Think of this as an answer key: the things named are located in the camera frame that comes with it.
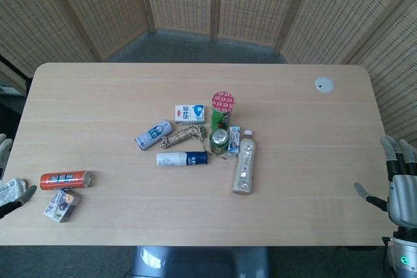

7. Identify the purple juice carton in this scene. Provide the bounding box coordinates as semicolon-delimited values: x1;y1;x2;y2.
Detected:
43;189;81;224

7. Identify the grey robot torso base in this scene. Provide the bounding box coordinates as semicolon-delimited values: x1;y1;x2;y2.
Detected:
129;245;272;278

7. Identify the small blue white carton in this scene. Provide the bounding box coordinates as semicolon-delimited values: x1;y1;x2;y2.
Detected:
226;126;242;158

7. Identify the white bottle navy cap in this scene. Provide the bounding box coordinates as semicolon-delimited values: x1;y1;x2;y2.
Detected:
156;150;209;169

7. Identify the white packet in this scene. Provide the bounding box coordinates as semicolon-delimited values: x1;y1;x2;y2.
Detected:
0;178;27;208

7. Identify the green chips tube red lid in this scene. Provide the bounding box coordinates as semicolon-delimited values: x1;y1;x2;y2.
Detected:
210;90;237;133

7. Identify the white blue milk carton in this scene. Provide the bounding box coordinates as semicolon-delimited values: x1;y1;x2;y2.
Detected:
175;103;207;125

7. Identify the beige milk tea bottle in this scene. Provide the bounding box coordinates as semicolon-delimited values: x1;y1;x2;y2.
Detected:
231;130;255;196

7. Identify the orange drink can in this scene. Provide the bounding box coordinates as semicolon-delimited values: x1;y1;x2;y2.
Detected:
39;170;93;191

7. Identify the green drink can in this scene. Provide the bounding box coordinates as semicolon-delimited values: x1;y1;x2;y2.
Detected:
208;129;231;156

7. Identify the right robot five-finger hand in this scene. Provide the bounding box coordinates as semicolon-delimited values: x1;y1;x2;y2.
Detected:
353;134;417;229

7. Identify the black stand rod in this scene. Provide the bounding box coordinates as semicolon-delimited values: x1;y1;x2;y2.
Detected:
0;55;33;96

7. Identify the coiled beige rope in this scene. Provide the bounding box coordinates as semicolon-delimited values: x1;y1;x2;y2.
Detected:
158;124;225;162

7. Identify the white and navy drink can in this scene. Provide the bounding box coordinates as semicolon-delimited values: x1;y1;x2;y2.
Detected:
134;118;173;152

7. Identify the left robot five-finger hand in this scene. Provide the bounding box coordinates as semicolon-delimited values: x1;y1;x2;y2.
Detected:
0;133;38;221

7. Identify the white round cable grommet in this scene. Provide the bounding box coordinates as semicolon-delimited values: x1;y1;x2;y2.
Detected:
314;76;336;94

